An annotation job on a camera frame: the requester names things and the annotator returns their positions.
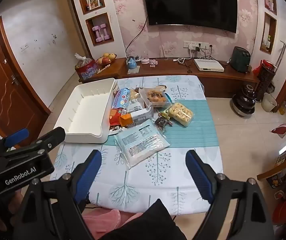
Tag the mop pole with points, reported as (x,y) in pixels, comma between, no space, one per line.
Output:
(283,47)

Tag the brown white chocolate packet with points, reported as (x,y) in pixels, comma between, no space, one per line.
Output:
(116,130)

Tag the blue biscuit pack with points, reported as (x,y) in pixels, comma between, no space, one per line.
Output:
(120,100)

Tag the dark green air fryer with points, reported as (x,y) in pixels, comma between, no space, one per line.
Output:
(240,60)

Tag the red patterned gift bag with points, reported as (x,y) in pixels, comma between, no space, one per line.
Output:
(265,75)

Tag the leaf print tablecloth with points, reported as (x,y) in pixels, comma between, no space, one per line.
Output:
(158,180)

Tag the white packet with red edge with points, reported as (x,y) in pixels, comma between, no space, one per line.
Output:
(140,116)

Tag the light switch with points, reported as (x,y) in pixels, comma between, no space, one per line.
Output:
(24,47)

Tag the person's pink trousers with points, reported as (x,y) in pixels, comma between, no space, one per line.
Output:
(100,222)

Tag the pink dumbbell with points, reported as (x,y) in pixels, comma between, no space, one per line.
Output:
(105,31)
(96,35)

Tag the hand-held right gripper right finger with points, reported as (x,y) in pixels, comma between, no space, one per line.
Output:
(198,177)

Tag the blue snow globe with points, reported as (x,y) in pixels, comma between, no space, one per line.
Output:
(131,63)

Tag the grey square tile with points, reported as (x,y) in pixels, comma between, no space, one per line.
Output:
(135,70)

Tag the teal striped table mat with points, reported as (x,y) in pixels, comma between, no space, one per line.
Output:
(195,125)

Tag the white bucket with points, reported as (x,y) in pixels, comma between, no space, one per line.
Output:
(268,103)

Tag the bowl of fruit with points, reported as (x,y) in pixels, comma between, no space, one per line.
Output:
(105,58)

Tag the wooden door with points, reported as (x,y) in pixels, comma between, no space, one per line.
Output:
(5,85)

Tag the white wall shelf column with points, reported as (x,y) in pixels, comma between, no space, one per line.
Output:
(108,5)

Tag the white set-top box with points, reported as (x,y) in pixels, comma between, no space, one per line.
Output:
(208,65)

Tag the pink white round ornament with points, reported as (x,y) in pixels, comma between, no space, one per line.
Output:
(144,61)

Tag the white plastic storage box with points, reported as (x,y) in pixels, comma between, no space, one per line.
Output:
(88,110)

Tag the wooden television cabinet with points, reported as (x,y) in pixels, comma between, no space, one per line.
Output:
(208,76)

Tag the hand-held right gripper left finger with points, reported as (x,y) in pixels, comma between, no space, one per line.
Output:
(90,172)

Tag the dark candy wrappers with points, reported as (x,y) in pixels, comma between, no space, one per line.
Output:
(161,123)

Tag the dark round urn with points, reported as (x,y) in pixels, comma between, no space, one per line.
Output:
(244,102)

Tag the wall outlet strip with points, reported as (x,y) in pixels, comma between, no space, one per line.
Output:
(196,45)

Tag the black cloth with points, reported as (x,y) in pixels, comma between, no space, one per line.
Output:
(153,225)

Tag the red snack box in bag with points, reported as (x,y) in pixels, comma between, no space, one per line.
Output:
(86,71)

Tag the yellow puff snack bag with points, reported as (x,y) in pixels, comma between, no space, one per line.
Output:
(180,113)

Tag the photo frame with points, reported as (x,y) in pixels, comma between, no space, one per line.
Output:
(93,1)

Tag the clear cookie container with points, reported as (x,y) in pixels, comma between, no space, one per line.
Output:
(155,96)

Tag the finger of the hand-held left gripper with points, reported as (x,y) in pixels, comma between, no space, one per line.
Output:
(50,137)
(15,137)

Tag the large pale blue packet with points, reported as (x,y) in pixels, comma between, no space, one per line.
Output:
(143,145)

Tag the black television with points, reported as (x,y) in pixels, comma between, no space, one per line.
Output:
(188,2)

